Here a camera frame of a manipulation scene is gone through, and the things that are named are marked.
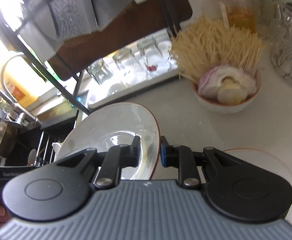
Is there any garlic bulb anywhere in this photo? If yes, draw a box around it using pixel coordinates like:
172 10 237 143
198 64 258 106

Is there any wooden cutting board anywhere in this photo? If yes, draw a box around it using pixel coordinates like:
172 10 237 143
48 0 193 80

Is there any black dish rack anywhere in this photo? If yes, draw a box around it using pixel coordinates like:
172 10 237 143
0 0 193 116

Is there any wire glass cup rack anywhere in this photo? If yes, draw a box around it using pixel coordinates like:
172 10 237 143
262 0 292 87

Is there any steel pot in sink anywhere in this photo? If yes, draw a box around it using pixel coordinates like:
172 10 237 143
0 120 18 159

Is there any dried noodle bundle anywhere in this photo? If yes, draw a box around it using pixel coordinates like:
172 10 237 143
169 16 266 82

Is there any white plate leaf pattern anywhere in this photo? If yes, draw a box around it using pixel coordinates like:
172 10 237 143
55 102 160 180

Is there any white plate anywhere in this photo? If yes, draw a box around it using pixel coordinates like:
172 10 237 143
224 148 292 224

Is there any red lid plastic jar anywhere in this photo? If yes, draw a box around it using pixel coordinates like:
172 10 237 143
219 0 255 33

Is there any orange detergent bottle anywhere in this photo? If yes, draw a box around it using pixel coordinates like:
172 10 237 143
3 54 45 108

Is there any tall steel faucet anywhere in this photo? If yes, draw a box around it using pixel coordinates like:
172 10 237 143
0 53 42 127

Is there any bowl with garlic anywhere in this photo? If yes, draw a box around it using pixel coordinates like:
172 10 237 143
190 70 262 114

